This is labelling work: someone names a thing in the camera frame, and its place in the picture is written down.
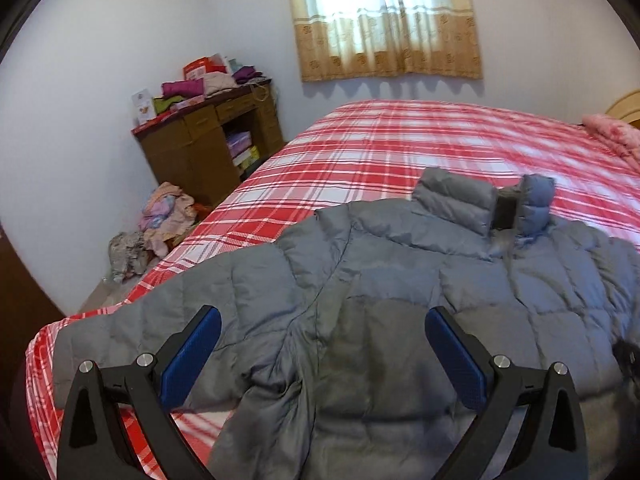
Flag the white card box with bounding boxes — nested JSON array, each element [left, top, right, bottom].
[[131, 89, 156, 126]]

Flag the beige folded cloth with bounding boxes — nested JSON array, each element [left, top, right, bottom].
[[203, 72, 239, 98]]

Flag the pink floral folded quilt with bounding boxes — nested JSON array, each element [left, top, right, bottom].
[[582, 114, 640, 171]]

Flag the red gift box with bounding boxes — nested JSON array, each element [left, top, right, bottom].
[[182, 56, 228, 80]]

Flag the cream wooden headboard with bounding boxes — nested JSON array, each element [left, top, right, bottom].
[[606, 89, 640, 129]]

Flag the stacked boxes in desk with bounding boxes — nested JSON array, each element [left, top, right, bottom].
[[226, 131, 260, 171]]

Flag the purple folded cloth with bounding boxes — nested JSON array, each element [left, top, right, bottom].
[[232, 65, 265, 86]]

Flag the magenta folded cloth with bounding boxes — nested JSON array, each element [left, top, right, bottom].
[[162, 78, 205, 99]]

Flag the beige window curtain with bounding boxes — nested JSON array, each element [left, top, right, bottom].
[[290, 0, 483, 82]]

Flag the red plaid bed sheet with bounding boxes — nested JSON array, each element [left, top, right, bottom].
[[25, 101, 639, 479]]

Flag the grey puffer jacket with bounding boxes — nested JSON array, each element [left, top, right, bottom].
[[53, 168, 639, 479]]

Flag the grey cloth on floor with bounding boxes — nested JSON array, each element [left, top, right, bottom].
[[107, 231, 150, 284]]

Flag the pink clothes pile on floor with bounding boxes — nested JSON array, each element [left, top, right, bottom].
[[139, 182, 196, 258]]

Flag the brown wooden desk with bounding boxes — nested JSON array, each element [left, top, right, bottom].
[[134, 78, 285, 207]]

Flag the green folded cloth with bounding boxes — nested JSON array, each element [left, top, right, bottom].
[[153, 96, 184, 116]]

